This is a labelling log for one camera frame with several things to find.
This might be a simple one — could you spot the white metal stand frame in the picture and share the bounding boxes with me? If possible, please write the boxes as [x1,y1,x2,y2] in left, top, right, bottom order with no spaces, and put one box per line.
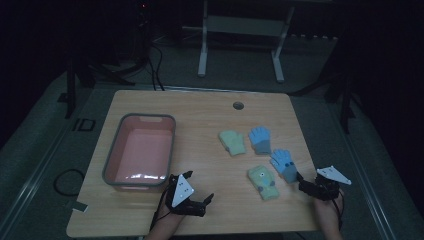
[181,0,297,84]

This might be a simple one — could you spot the blue glove with dark dots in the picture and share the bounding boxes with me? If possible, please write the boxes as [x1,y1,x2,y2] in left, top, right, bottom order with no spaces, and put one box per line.
[269,148,300,185]

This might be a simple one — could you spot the left hand-held gripper black cable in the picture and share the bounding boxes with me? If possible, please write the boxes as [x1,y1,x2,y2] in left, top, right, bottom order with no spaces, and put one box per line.
[149,186,172,232]

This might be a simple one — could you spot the plain green glove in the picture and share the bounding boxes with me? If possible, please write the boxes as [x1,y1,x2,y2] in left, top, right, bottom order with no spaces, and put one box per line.
[218,129,248,157]

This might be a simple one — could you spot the hand-held gripper black cable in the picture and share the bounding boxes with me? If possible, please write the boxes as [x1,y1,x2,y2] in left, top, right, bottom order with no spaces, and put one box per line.
[149,186,172,232]
[332,189,345,232]

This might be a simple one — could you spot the plain blue glove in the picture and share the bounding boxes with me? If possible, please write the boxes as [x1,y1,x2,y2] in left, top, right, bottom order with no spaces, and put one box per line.
[247,125,273,156]

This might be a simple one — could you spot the grey tape piece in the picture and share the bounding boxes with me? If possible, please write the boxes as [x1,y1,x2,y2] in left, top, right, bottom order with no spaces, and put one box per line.
[71,200,90,214]

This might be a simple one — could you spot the right hand-held gripper black cable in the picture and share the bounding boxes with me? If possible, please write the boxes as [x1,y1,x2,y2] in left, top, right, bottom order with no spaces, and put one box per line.
[332,189,345,232]

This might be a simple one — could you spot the pink basin with grey rim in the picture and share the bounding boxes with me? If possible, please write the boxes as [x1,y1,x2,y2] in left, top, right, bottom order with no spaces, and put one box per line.
[101,112,177,193]

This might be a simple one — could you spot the black metal stand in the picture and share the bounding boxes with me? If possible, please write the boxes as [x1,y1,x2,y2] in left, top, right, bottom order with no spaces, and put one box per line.
[57,56,98,120]
[289,39,359,135]

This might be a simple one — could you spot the green glove with face print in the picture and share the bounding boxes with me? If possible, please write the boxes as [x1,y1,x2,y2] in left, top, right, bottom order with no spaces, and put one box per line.
[246,164,281,202]

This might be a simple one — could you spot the black tripod stand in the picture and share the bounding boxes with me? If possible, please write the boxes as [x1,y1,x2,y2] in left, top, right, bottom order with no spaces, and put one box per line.
[89,0,153,88]

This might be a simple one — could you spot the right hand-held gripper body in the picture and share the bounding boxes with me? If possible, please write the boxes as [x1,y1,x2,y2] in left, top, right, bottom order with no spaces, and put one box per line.
[305,165,353,202]

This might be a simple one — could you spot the black cable loop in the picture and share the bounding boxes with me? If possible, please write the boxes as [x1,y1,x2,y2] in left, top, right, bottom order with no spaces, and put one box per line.
[52,168,86,198]

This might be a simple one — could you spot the person's right hand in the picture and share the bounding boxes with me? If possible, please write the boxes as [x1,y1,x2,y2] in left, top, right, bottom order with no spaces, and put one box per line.
[312,192,345,220]

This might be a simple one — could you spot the black floor cables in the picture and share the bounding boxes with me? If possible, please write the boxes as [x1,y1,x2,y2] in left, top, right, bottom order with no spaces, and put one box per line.
[146,42,166,92]

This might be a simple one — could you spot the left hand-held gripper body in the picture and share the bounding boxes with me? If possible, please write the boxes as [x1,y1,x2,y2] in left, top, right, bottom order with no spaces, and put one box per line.
[164,173,208,218]

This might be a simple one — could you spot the person's left hand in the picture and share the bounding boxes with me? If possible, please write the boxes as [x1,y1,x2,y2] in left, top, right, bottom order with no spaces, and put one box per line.
[156,201,187,229]

